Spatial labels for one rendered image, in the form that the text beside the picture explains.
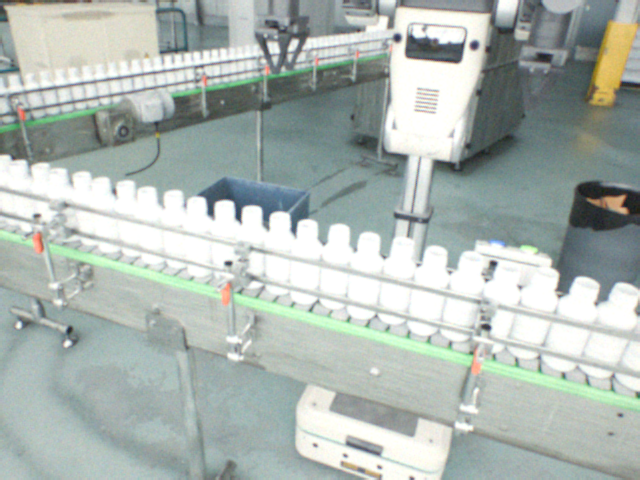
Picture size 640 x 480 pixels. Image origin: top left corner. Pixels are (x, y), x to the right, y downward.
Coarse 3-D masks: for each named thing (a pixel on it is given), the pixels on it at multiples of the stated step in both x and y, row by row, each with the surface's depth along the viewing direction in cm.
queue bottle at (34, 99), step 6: (30, 78) 192; (30, 84) 192; (36, 84) 194; (30, 96) 194; (36, 96) 194; (42, 96) 197; (30, 102) 195; (36, 102) 195; (42, 102) 197; (36, 114) 197; (42, 114) 199
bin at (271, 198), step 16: (224, 176) 165; (208, 192) 158; (224, 192) 168; (240, 192) 166; (256, 192) 164; (272, 192) 162; (288, 192) 160; (304, 192) 158; (208, 208) 160; (240, 208) 170; (272, 208) 165; (288, 208) 163; (304, 208) 156
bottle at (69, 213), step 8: (56, 176) 106; (64, 176) 107; (56, 184) 107; (64, 184) 108; (48, 192) 108; (56, 192) 108; (64, 192) 108; (72, 216) 111; (64, 224) 111; (72, 224) 112; (64, 240) 113; (72, 240) 113
